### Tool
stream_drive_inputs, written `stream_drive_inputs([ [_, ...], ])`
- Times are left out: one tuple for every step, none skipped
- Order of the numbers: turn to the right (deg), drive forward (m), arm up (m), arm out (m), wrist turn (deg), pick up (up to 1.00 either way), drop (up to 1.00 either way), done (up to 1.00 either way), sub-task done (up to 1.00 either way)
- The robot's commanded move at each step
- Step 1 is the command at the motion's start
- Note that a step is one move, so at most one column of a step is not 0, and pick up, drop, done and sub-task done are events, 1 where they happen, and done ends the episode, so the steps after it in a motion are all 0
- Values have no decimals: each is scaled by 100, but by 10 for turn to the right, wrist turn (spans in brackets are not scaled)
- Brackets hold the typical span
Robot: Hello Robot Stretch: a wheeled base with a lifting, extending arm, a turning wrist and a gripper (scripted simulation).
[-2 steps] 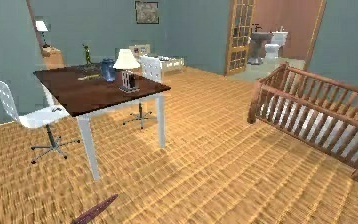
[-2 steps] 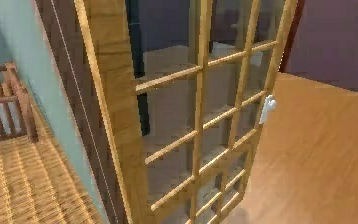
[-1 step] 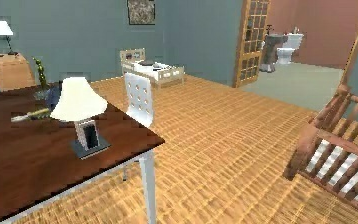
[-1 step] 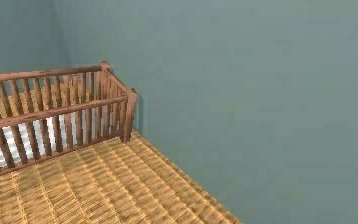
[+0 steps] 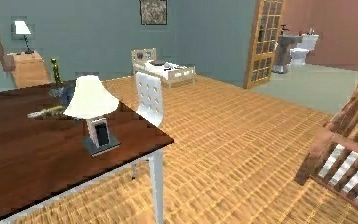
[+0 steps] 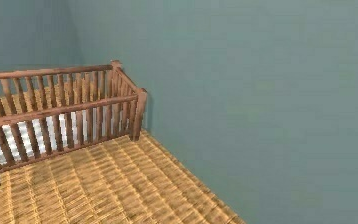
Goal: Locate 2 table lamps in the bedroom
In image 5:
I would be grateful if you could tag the brown wooden slatted bed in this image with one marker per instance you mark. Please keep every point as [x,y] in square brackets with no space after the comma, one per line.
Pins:
[345,146]

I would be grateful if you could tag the light wood nightstand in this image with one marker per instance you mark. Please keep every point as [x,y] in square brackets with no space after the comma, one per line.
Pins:
[29,69]

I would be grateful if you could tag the grey pedestal sink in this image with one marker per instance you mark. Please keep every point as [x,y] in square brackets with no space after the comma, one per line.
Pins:
[285,48]

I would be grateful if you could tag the dark flat object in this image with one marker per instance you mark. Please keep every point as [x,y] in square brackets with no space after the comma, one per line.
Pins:
[159,62]

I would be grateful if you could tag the wooden lattice room door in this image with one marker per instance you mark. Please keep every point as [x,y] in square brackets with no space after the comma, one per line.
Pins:
[264,43]

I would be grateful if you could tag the framed dark picture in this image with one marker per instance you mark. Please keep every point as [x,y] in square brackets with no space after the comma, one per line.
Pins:
[153,12]

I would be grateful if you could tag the white toilet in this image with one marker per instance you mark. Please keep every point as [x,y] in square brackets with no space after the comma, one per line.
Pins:
[302,50]

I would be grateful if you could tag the dark brown table white legs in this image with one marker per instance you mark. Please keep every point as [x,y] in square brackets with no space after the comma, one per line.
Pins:
[30,146]

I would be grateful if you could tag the pale yellow grey flat object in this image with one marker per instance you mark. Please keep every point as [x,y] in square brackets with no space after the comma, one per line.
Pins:
[47,111]

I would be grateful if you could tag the green slender statue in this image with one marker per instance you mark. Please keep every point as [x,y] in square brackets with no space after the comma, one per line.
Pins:
[56,70]

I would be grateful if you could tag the cream shade table lamp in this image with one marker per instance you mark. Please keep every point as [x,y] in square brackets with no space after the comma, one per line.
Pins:
[93,100]

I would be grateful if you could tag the white perforated chair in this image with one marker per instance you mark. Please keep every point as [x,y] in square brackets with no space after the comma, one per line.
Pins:
[149,98]

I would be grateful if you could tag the white shade black stem lamp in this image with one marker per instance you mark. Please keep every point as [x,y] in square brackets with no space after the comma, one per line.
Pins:
[23,29]

